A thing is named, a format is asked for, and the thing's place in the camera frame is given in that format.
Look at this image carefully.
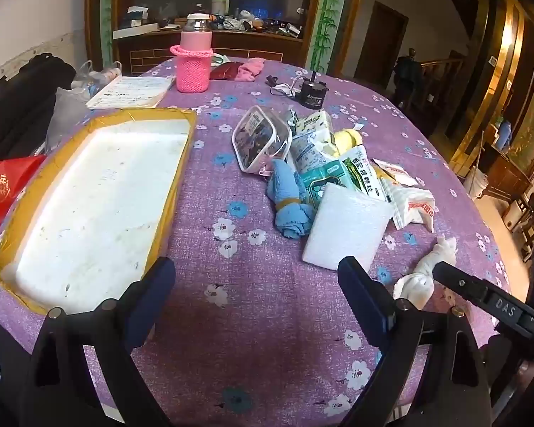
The brown wooden door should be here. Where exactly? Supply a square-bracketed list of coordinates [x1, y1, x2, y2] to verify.
[354, 1, 409, 90]

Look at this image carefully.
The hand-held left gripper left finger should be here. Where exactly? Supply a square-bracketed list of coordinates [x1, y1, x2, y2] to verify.
[20, 255, 176, 427]

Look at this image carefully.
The purple floral tablecloth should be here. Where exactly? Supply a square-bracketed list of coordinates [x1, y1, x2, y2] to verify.
[0, 58, 512, 427]

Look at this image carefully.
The wooden side table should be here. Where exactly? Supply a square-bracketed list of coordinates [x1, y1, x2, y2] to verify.
[481, 142, 534, 201]

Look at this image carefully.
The white printed notebook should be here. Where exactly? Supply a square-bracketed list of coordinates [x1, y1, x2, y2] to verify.
[86, 75, 176, 110]

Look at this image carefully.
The small white red sachet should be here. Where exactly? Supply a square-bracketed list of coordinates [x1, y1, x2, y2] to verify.
[371, 159, 421, 188]

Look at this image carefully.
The clear plastic bag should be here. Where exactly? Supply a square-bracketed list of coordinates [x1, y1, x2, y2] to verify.
[71, 60, 123, 92]

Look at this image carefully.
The stack of dark boxes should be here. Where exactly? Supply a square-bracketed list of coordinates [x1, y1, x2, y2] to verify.
[120, 6, 150, 30]

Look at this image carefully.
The white packet with blue print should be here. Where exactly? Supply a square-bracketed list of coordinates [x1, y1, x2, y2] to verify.
[289, 129, 339, 174]

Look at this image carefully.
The dark red cloth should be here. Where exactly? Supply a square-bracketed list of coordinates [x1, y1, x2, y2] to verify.
[210, 62, 243, 81]

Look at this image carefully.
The white bucket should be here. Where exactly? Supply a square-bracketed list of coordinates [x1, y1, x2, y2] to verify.
[465, 169, 490, 199]

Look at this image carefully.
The red plastic bag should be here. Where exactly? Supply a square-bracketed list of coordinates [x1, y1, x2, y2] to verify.
[0, 155, 47, 238]

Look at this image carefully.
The clutter of small cabinet things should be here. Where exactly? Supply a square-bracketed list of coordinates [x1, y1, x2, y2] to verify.
[229, 6, 303, 38]

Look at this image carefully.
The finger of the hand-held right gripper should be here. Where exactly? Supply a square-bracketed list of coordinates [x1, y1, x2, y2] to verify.
[433, 262, 499, 311]

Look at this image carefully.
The white red packet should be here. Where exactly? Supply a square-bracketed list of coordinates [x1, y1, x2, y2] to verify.
[380, 178, 437, 233]

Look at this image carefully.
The small white green packet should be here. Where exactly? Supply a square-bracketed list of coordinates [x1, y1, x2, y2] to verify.
[294, 110, 334, 136]

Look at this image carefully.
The black sofa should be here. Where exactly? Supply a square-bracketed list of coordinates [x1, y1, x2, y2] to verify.
[0, 53, 76, 165]

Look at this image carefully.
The pink bottle with crochet sleeve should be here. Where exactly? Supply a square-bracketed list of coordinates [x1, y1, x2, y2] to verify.
[170, 13, 214, 94]

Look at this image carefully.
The clear plastic lidded container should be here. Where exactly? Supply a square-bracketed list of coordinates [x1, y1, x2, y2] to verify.
[231, 106, 293, 174]

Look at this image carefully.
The flat white box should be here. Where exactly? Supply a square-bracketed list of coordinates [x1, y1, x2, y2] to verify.
[112, 23, 158, 38]

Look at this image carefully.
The blue cloth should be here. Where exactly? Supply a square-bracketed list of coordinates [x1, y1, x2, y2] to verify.
[267, 159, 316, 241]

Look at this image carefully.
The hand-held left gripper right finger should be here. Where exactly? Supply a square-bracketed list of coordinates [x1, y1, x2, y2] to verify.
[337, 255, 492, 427]

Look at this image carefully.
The black round device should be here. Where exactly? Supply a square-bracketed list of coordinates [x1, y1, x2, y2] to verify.
[294, 73, 331, 110]

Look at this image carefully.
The yellow cardboard box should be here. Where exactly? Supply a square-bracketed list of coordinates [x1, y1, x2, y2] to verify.
[0, 107, 198, 316]

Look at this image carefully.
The pink cloth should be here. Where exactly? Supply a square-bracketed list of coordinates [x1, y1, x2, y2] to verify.
[235, 58, 266, 82]

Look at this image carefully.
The wooden cabinet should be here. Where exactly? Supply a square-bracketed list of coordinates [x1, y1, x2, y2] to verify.
[85, 0, 370, 76]

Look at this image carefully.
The grey plastic bag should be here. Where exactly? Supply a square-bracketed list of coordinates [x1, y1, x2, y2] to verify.
[44, 86, 92, 152]

